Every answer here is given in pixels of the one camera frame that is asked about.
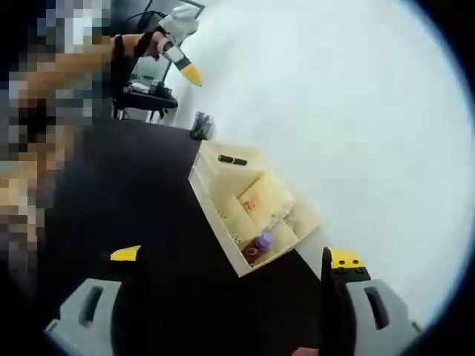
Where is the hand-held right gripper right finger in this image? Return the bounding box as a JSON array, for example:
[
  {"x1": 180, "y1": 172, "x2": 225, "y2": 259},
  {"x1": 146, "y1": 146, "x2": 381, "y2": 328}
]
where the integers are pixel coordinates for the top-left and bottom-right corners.
[{"x1": 320, "y1": 246, "x2": 424, "y2": 356}]

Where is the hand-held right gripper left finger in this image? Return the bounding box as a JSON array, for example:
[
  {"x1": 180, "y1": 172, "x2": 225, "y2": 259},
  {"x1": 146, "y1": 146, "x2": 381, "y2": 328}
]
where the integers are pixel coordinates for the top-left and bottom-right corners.
[{"x1": 44, "y1": 244, "x2": 143, "y2": 356}]

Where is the purple cosmetic bottle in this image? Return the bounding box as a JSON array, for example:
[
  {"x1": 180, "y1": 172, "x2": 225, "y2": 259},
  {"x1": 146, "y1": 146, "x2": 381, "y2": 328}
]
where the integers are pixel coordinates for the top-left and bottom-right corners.
[{"x1": 243, "y1": 232, "x2": 276, "y2": 266}]

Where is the cream wooden drawer organizer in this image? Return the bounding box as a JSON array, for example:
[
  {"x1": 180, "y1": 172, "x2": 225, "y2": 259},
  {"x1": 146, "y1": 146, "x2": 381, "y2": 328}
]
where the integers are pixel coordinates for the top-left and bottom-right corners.
[{"x1": 188, "y1": 139, "x2": 323, "y2": 278}]

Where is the yellow lace-trimmed bear cloth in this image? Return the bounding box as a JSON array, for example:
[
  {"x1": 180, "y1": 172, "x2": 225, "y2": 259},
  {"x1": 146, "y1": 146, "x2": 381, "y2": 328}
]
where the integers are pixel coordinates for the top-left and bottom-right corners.
[{"x1": 217, "y1": 173, "x2": 298, "y2": 246}]

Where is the person's left hand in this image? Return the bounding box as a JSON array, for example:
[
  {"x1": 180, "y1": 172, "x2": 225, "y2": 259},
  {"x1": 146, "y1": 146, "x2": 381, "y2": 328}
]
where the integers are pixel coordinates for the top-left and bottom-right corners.
[{"x1": 131, "y1": 30, "x2": 167, "y2": 63}]

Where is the dark-framed glass partition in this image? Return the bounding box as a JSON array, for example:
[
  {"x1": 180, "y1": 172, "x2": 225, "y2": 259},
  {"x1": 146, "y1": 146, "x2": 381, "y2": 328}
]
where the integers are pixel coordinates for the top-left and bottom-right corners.
[{"x1": 130, "y1": 55, "x2": 172, "y2": 88}]

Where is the black background desk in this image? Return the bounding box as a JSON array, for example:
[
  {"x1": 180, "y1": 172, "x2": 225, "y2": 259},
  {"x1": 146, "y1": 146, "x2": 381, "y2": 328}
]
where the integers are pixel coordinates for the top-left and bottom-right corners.
[{"x1": 114, "y1": 78, "x2": 180, "y2": 122}]

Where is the bunch of coloured pens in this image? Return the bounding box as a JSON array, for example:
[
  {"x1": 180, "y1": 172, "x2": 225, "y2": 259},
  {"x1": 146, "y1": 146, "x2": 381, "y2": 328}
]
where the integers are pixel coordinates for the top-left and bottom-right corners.
[{"x1": 194, "y1": 110, "x2": 215, "y2": 129}]

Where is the black mesh pen holder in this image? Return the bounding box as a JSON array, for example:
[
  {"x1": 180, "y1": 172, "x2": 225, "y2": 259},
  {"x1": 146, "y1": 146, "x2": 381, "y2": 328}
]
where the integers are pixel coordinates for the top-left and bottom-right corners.
[{"x1": 189, "y1": 118, "x2": 216, "y2": 142}]

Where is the small dark grey object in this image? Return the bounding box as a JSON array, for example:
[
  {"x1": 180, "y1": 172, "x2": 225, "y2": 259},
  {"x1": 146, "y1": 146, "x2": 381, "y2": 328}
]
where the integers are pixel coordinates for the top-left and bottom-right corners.
[{"x1": 217, "y1": 154, "x2": 249, "y2": 167}]

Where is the black table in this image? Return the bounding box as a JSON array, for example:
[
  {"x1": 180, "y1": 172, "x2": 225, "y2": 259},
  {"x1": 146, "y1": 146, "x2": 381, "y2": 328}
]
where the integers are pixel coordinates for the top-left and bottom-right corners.
[{"x1": 33, "y1": 118, "x2": 359, "y2": 356}]

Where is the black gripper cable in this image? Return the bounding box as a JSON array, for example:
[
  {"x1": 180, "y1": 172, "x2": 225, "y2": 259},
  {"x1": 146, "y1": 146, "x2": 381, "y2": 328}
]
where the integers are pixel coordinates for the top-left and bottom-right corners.
[{"x1": 129, "y1": 0, "x2": 168, "y2": 38}]

